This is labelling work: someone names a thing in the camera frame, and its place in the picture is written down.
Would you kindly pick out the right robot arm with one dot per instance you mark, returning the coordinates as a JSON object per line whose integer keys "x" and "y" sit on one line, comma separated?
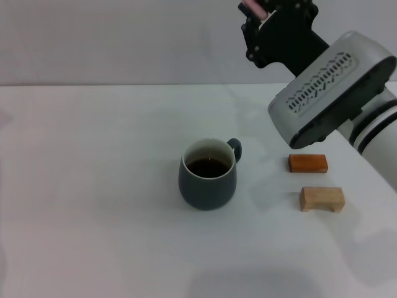
{"x": 375, "y": 136}

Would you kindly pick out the dark grey ceramic cup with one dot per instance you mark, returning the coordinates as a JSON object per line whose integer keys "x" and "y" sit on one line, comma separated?
{"x": 206, "y": 192}

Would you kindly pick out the reddish brown wooden block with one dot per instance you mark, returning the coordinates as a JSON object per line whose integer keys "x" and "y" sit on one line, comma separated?
{"x": 307, "y": 163}

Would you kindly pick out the silver vented right camera box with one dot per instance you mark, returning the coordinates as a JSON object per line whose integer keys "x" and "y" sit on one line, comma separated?
{"x": 328, "y": 90}

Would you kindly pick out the light wooden arch block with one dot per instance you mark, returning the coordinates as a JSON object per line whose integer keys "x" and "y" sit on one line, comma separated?
{"x": 322, "y": 197}

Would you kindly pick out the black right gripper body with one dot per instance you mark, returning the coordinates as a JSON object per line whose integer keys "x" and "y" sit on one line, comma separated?
{"x": 288, "y": 40}

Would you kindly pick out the dark coffee liquid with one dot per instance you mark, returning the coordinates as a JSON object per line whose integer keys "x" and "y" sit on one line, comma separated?
{"x": 207, "y": 168}

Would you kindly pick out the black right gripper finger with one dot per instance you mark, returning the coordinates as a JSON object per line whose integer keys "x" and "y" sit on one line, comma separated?
{"x": 251, "y": 37}
{"x": 270, "y": 5}

